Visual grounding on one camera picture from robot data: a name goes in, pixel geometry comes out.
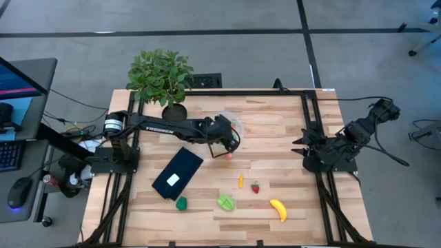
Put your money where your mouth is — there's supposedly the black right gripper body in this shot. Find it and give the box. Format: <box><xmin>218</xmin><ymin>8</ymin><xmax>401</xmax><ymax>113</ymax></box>
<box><xmin>302</xmin><ymin>130</ymin><xmax>327</xmax><ymax>163</ymax></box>

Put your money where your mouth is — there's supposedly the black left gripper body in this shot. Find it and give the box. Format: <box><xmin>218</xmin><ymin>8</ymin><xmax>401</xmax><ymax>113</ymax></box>
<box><xmin>205</xmin><ymin>114</ymin><xmax>236</xmax><ymax>144</ymax></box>

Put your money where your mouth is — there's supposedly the light green leafy toy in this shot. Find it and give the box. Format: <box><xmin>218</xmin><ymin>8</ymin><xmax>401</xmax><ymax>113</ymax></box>
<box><xmin>216</xmin><ymin>194</ymin><xmax>236</xmax><ymax>212</ymax></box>

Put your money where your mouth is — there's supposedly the yellow toy banana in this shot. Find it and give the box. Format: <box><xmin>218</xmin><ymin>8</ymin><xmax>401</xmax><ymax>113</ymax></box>
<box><xmin>269</xmin><ymin>198</ymin><xmax>288</xmax><ymax>223</ymax></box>

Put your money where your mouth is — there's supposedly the clear plastic tupperware container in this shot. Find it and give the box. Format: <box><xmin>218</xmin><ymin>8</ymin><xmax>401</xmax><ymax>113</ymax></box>
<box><xmin>212</xmin><ymin>110</ymin><xmax>245</xmax><ymax>155</ymax></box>

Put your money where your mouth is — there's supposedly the folded navy cloth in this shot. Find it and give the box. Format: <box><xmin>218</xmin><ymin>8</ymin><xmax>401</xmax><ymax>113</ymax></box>
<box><xmin>151</xmin><ymin>146</ymin><xmax>205</xmax><ymax>201</ymax></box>

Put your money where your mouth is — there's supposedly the black floor vent grille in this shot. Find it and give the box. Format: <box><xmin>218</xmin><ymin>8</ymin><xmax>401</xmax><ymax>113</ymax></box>
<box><xmin>185</xmin><ymin>72</ymin><xmax>223</xmax><ymax>90</ymax></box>

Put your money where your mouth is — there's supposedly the green plant in black pot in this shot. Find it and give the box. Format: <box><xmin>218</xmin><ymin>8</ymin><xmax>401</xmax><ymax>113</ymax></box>
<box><xmin>125</xmin><ymin>48</ymin><xmax>194</xmax><ymax>123</ymax></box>

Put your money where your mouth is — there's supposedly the grey floor stand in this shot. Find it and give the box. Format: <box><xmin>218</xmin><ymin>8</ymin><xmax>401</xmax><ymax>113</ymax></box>
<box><xmin>408</xmin><ymin>118</ymin><xmax>441</xmax><ymax>161</ymax></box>

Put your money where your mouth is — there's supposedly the grey office chair base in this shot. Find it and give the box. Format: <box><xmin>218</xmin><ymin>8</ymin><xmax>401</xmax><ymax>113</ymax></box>
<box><xmin>398</xmin><ymin>0</ymin><xmax>441</xmax><ymax>58</ymax></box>

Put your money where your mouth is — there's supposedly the black device beside table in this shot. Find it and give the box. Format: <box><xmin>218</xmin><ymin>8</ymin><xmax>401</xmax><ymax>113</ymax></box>
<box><xmin>57</xmin><ymin>154</ymin><xmax>94</xmax><ymax>199</ymax></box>

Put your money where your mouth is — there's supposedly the red soda can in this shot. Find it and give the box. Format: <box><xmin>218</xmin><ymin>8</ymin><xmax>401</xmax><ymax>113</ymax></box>
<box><xmin>42</xmin><ymin>174</ymin><xmax>61</xmax><ymax>187</ymax></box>

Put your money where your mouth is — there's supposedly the grey office desk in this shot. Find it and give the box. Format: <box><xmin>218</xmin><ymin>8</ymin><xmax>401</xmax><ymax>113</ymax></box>
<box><xmin>0</xmin><ymin>57</ymin><xmax>59</xmax><ymax>225</ymax></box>

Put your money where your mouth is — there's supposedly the black computer mouse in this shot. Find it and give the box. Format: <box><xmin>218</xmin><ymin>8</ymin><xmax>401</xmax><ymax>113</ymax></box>
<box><xmin>7</xmin><ymin>177</ymin><xmax>32</xmax><ymax>209</ymax></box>

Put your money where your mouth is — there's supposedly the black computer monitor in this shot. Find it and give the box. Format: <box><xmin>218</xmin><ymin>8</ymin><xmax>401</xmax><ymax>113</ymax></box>
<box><xmin>0</xmin><ymin>56</ymin><xmax>49</xmax><ymax>101</ymax></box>

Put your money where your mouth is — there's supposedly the black keyboard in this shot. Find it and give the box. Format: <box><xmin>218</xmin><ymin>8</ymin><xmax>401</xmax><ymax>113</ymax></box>
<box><xmin>0</xmin><ymin>141</ymin><xmax>23</xmax><ymax>172</ymax></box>

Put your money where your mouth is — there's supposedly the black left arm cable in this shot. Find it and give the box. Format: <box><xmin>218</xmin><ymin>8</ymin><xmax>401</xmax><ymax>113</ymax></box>
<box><xmin>207</xmin><ymin>141</ymin><xmax>231</xmax><ymax>160</ymax></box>

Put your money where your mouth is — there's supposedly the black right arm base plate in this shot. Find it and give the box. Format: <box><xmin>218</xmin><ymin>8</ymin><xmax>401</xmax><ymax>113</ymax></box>
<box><xmin>302</xmin><ymin>156</ymin><xmax>358</xmax><ymax>173</ymax></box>

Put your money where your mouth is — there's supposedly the black aluminium table frame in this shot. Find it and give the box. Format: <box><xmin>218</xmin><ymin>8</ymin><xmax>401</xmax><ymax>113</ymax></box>
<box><xmin>82</xmin><ymin>89</ymin><xmax>373</xmax><ymax>248</ymax></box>

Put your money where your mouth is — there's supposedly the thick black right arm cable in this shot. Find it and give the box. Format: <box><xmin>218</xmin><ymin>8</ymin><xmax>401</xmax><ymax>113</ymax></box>
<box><xmin>358</xmin><ymin>113</ymin><xmax>411</xmax><ymax>168</ymax></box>

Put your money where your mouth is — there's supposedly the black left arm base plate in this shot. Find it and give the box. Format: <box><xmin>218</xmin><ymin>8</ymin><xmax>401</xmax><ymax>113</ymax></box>
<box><xmin>90</xmin><ymin>147</ymin><xmax>141</xmax><ymax>174</ymax></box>

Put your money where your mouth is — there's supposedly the black floor cable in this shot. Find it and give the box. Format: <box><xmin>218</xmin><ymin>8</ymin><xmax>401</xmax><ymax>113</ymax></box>
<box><xmin>41</xmin><ymin>88</ymin><xmax>110</xmax><ymax>125</ymax></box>

